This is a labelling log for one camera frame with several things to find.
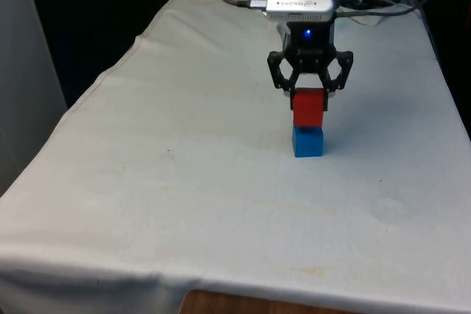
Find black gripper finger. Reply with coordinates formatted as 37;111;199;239
319;50;355;113
267;50;301;111

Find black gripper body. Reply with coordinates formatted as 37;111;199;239
285;21;336;73

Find red cube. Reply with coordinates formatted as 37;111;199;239
292;88;326;126

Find blue cube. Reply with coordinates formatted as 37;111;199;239
292;126;326;158

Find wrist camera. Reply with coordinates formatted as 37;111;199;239
264;0;336;23

